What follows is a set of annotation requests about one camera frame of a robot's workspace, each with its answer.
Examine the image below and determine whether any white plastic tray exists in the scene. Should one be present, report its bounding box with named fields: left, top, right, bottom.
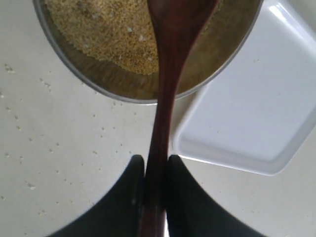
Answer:
left=172, top=0, right=316, bottom=176

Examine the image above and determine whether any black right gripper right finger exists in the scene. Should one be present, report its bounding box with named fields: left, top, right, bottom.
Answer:
left=166, top=155, right=263, bottom=237

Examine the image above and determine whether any dark red wooden spoon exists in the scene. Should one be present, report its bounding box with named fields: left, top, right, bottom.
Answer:
left=138, top=0, right=217, bottom=237

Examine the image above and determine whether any steel bowl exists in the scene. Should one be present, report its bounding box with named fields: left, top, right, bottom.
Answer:
left=33, top=0, right=263, bottom=105

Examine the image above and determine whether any yellow millet grain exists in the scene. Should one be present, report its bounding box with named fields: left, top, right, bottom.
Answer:
left=44, top=0, right=158, bottom=75

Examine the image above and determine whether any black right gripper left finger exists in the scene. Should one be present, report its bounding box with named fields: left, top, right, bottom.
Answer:
left=50, top=155, right=144, bottom=237

